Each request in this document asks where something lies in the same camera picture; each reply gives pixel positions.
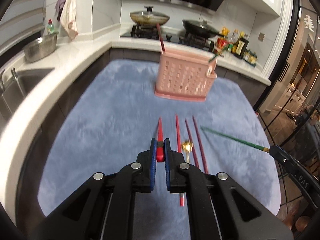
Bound bright red chopstick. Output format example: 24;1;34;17
156;117;165;163

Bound small gold spoon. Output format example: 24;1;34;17
181;140;193;163

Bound dark maroon chopstick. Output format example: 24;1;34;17
193;116;209;174
185;119;199;168

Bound blue plush table mat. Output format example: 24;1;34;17
37;60;269;215

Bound pink perforated utensil basket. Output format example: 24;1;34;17
155;49;217;102

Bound black gas stove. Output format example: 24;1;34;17
121;25;215;53

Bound green tray of jars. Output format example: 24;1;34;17
242;49;257;67

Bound brown chopstick in basket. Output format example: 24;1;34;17
156;23;165;52

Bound dark soy sauce bottle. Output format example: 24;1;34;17
232;31;249;59

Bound black wok with lid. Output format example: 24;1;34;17
182;20;224;38

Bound clear plastic oil bottle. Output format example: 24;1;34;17
229;29;239;44

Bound yellow seasoning packet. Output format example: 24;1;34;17
221;27;229;37

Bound beige wok with lid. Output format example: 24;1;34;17
130;6;170;27

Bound stainless steel sink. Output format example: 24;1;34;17
1;68;54;122

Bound steel mixing bowl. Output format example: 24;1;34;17
23;33;57;63

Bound white hanging towel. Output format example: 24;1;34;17
60;0;78;40

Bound green dish soap bottle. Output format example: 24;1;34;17
47;19;55;35

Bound chrome faucet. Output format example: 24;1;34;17
1;67;18;94

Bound white window blinds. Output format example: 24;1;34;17
1;0;44;54

